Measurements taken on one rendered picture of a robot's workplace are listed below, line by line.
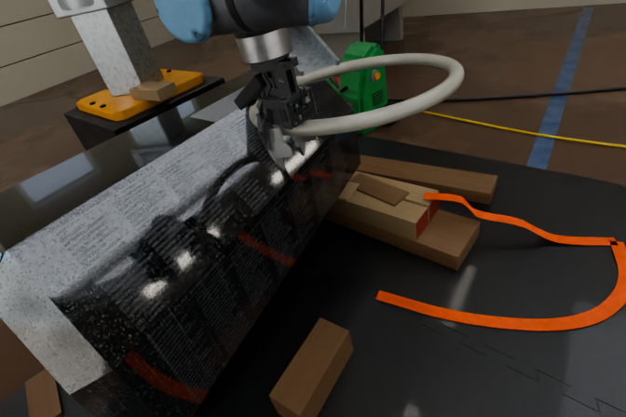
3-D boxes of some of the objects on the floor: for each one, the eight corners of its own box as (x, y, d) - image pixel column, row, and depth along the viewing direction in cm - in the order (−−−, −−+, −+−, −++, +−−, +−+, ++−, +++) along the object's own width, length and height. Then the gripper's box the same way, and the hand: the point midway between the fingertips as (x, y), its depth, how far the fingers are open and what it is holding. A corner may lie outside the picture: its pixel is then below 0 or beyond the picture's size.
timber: (307, 434, 110) (299, 416, 103) (277, 413, 116) (267, 395, 110) (354, 350, 129) (349, 330, 122) (325, 336, 135) (319, 316, 129)
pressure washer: (369, 110, 293) (356, -8, 245) (401, 120, 268) (394, -9, 220) (335, 127, 279) (315, 6, 231) (366, 140, 254) (350, 6, 206)
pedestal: (123, 222, 226) (54, 114, 185) (207, 168, 264) (164, 68, 223) (181, 262, 187) (109, 135, 145) (269, 191, 224) (232, 74, 183)
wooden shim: (27, 383, 143) (24, 382, 142) (54, 366, 147) (52, 364, 147) (33, 436, 125) (30, 434, 125) (63, 413, 130) (61, 411, 129)
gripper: (262, 71, 56) (295, 183, 67) (313, 47, 63) (335, 153, 74) (230, 70, 62) (265, 175, 73) (279, 48, 69) (306, 147, 80)
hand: (290, 155), depth 75 cm, fingers closed on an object, 5 cm apart
